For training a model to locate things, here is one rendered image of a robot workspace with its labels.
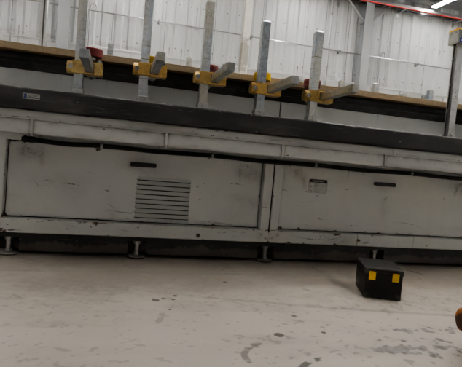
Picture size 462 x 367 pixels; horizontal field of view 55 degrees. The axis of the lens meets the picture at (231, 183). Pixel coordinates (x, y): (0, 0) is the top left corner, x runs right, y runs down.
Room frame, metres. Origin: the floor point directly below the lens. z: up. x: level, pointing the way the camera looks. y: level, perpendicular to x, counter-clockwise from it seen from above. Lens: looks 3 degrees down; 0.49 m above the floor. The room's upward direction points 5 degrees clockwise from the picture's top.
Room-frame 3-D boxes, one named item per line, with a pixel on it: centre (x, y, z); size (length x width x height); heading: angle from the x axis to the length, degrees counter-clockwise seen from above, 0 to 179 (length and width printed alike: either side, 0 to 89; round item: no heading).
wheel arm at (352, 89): (1.94, -0.39, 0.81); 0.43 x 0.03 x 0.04; 15
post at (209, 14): (1.89, 0.15, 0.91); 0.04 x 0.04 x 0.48; 15
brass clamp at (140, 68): (1.83, 0.37, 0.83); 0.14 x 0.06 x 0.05; 105
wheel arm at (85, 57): (1.69, 0.57, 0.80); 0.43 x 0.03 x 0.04; 15
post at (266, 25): (1.95, -0.09, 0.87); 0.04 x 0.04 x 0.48; 15
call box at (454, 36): (2.20, -1.05, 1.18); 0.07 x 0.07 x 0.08; 15
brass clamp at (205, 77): (1.89, 0.13, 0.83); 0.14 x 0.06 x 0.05; 105
